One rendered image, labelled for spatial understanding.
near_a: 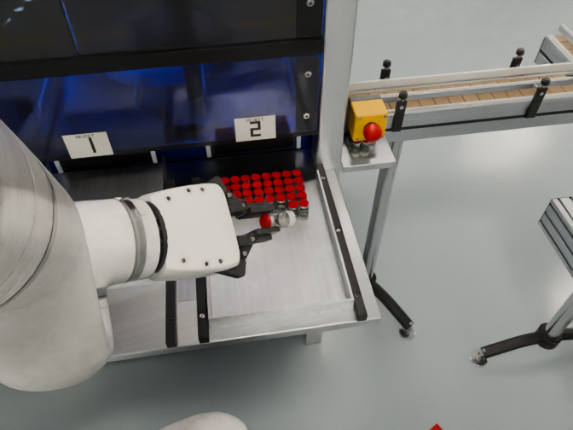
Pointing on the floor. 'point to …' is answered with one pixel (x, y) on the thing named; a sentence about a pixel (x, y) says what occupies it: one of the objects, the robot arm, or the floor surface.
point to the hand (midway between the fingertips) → (257, 223)
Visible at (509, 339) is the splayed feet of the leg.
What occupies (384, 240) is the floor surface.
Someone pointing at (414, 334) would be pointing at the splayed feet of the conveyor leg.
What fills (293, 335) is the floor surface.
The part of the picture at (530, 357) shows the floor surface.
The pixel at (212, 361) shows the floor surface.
